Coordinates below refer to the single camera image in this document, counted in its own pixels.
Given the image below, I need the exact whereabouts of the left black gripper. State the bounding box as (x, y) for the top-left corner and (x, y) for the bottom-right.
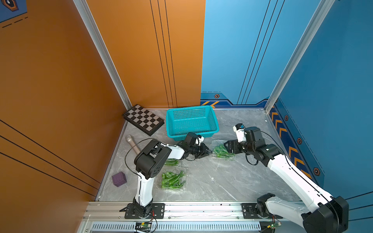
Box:
(188, 143), (214, 159)

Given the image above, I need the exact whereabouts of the clear pepper container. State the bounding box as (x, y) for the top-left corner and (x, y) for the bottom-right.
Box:
(211, 140), (235, 161)
(165, 159), (181, 167)
(156, 168), (187, 192)

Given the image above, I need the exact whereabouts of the teal plastic basket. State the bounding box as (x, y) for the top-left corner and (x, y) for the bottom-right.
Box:
(166, 105), (220, 141)

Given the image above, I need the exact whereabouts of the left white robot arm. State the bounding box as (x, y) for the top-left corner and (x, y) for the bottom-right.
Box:
(125, 132), (212, 218)

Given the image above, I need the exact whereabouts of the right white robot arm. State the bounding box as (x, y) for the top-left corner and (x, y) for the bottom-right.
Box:
(224, 123), (349, 233)

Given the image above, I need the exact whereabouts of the clear pepper container front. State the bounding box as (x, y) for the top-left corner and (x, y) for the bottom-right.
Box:
(156, 168), (187, 192)

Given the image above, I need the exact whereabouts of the black white checkerboard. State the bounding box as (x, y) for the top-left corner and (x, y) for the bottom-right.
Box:
(122, 104), (165, 136)

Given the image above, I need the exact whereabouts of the purple cube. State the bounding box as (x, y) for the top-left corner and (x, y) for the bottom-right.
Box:
(112, 171), (127, 187)

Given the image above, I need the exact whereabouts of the right circuit board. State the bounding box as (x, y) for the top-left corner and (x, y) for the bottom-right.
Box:
(267, 222), (282, 229)

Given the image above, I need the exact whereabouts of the circuit board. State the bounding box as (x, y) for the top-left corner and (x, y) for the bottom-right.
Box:
(267, 222), (282, 229)
(134, 222), (152, 233)

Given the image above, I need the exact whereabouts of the left circuit board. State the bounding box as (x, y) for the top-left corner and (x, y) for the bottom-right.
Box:
(134, 222), (152, 233)

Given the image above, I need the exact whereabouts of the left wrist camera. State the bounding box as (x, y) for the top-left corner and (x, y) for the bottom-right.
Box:
(195, 135), (204, 146)

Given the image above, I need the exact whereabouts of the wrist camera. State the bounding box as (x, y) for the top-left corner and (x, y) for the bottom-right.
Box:
(233, 123), (246, 143)
(195, 135), (204, 146)

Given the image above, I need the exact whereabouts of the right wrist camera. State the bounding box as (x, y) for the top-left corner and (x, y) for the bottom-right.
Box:
(233, 123), (246, 143)

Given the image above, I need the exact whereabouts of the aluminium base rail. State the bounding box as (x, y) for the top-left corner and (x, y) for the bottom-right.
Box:
(78, 201), (304, 233)

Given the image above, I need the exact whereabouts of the right aluminium frame post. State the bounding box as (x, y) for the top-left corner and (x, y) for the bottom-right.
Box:
(264, 0), (335, 114)

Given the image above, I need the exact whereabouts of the aluminium frame post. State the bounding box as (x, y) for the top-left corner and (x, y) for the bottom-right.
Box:
(264, 0), (335, 114)
(73, 0), (132, 109)

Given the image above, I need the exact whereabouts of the left aluminium frame post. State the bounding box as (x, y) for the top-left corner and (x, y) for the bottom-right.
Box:
(73, 0), (132, 109)

